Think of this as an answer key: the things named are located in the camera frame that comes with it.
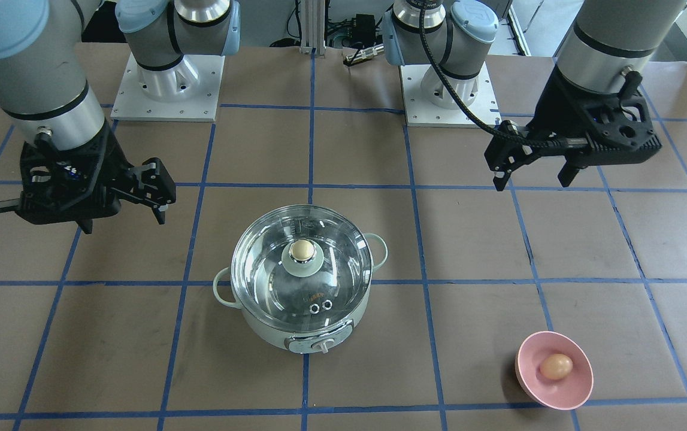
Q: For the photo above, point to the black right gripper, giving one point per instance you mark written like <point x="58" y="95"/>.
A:
<point x="105" y="160"/>

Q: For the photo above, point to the pink bowl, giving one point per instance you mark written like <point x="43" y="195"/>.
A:
<point x="566" y="394"/>

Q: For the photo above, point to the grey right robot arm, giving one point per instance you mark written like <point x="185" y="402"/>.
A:
<point x="43" y="87"/>

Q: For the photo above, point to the aluminium frame post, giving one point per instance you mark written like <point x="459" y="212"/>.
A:
<point x="312" y="16"/>

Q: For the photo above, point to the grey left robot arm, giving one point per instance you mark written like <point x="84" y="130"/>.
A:
<point x="606" y="38"/>

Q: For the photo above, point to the glass pot lid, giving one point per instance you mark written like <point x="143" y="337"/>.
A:
<point x="302" y="263"/>

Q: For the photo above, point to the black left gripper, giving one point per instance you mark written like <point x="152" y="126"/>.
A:
<point x="554" y="114"/>

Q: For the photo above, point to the black power adapter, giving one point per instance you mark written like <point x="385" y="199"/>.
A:
<point x="363" y="30"/>

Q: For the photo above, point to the brown egg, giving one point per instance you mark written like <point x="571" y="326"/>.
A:
<point x="556" y="366"/>

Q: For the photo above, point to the pale green electric pot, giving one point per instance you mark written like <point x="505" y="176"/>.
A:
<point x="305" y="337"/>

